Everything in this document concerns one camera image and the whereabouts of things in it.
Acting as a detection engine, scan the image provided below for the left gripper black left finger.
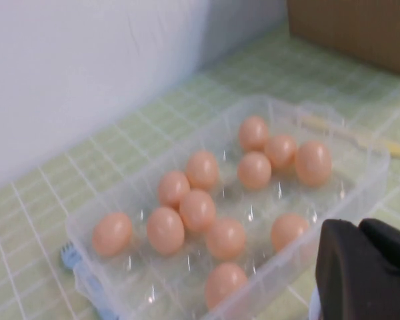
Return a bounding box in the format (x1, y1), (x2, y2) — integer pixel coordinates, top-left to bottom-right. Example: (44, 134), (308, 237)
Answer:
(315, 219), (400, 320)

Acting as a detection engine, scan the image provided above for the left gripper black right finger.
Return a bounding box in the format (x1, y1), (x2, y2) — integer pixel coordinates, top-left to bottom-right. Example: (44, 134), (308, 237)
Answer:
(359, 218), (400, 284)

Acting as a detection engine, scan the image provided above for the clear plastic egg box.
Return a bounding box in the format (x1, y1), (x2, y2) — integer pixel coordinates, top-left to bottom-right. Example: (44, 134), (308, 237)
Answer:
(65, 95), (391, 320)

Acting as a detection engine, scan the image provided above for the brown plastic egg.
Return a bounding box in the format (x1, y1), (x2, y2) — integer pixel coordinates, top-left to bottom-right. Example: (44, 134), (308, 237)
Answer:
(294, 140), (333, 187)
(237, 151), (273, 191)
(270, 213), (311, 253)
(145, 206), (186, 256)
(185, 149), (220, 191)
(264, 134), (298, 169)
(157, 170), (191, 211)
(91, 212), (134, 257)
(205, 218), (247, 261)
(205, 262), (248, 313)
(179, 189), (217, 233)
(238, 115), (270, 153)

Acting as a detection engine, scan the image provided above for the brown cardboard box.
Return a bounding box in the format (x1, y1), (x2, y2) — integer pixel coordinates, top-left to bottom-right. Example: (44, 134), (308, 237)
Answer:
(286, 0), (400, 78)

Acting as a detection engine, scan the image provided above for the light blue bowl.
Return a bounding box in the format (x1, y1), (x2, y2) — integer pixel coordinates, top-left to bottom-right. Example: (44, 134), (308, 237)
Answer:
(309, 287), (323, 320)

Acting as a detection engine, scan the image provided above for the light blue plastic fork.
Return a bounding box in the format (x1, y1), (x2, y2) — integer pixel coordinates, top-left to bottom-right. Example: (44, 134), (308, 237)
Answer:
(59, 243), (109, 320)

